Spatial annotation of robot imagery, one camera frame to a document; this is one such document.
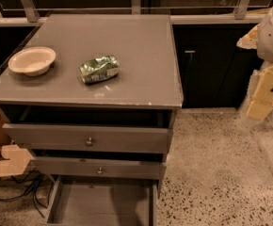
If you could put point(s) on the crushed green can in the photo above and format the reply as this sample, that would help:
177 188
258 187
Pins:
99 69

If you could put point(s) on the grey middle drawer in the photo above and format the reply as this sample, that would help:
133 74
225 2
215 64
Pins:
100 164

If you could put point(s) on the grey drawer cabinet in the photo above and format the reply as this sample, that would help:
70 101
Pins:
142 44

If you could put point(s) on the dark low cabinet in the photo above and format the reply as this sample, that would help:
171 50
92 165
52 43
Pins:
214 71

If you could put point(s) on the grey top drawer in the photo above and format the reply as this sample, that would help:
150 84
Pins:
109 130

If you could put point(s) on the metal railing frame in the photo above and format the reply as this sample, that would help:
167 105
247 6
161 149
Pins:
34 12

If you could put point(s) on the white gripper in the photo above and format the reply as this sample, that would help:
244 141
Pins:
261 104

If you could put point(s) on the grey drawer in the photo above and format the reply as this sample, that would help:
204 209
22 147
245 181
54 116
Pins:
86 201
109 130
100 164

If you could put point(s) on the grey bottom drawer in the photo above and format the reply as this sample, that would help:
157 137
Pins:
86 201

